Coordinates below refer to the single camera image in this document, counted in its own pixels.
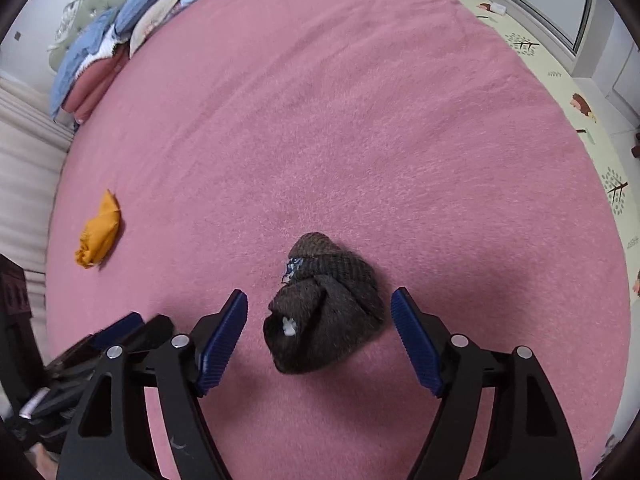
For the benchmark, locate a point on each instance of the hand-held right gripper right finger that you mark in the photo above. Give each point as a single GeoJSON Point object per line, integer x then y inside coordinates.
{"type": "Point", "coordinates": [415, 345]}

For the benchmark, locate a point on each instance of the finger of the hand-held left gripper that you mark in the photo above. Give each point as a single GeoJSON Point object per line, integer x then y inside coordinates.
{"type": "Point", "coordinates": [159, 329]}
{"type": "Point", "coordinates": [120, 329]}

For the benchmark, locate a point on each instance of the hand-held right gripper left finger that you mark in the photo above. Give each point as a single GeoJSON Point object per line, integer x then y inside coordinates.
{"type": "Point", "coordinates": [222, 345]}

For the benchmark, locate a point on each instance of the dark sock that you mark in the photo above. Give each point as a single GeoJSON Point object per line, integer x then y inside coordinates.
{"type": "Point", "coordinates": [325, 320]}

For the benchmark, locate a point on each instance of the dark wooden furniture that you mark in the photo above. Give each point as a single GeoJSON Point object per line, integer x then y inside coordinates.
{"type": "Point", "coordinates": [15, 300]}

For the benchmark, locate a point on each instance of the yellow sock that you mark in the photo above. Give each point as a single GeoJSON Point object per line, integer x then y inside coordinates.
{"type": "Point", "coordinates": [100, 230]}

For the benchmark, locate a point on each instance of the beige curtain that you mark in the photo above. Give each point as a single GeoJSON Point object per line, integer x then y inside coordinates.
{"type": "Point", "coordinates": [25, 170]}

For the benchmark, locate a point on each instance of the pink pillow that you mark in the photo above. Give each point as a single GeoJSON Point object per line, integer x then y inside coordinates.
{"type": "Point", "coordinates": [95, 85]}

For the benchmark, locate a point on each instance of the pink bed blanket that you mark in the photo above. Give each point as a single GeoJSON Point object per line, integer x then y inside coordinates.
{"type": "Point", "coordinates": [325, 110]}

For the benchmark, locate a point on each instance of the cartoon tree play mat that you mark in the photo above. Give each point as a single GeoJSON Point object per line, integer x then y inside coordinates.
{"type": "Point", "coordinates": [550, 70]}

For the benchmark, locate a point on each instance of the beige patterned quilt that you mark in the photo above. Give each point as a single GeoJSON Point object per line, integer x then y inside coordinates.
{"type": "Point", "coordinates": [165, 15]}

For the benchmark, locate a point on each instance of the pile of folded bedding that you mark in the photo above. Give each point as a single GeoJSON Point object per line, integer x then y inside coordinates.
{"type": "Point", "coordinates": [145, 0]}

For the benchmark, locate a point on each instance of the small white object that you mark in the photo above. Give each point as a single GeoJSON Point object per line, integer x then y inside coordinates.
{"type": "Point", "coordinates": [495, 8]}

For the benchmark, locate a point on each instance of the white shelf cabinet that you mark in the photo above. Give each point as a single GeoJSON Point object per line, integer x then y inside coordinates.
{"type": "Point", "coordinates": [615, 60]}

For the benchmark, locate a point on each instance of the white sliding wardrobe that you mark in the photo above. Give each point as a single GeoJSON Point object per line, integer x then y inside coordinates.
{"type": "Point", "coordinates": [540, 5]}

